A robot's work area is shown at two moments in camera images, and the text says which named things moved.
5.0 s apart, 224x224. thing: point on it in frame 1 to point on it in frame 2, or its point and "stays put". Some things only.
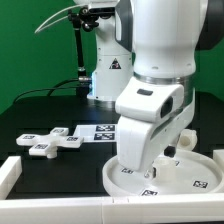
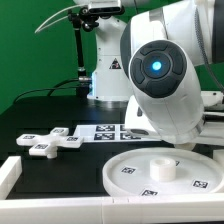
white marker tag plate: x=97 y=133 stays put
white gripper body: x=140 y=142 to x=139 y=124
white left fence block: x=10 y=172 stays put
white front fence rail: x=207 y=208 stays put
